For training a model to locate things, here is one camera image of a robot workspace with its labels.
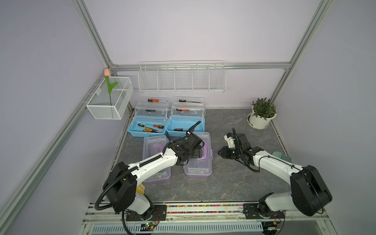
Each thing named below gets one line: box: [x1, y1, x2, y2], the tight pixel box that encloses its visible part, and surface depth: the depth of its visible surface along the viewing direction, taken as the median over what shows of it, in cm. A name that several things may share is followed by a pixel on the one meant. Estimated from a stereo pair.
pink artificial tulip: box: [104, 68, 118, 106], surface depth 86 cm
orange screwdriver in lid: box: [147, 98, 169, 103], surface depth 114 cm
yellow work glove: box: [136, 183, 145, 195], surface depth 82 cm
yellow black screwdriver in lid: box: [178, 98, 202, 104], surface depth 114 cm
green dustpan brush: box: [271, 151, 292, 164], surface depth 96 cm
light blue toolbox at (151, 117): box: [127, 96, 170, 138], surface depth 111 cm
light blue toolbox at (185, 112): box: [165, 96, 206, 138], surface depth 111 cm
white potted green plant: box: [246, 96, 278, 130], surface depth 100 cm
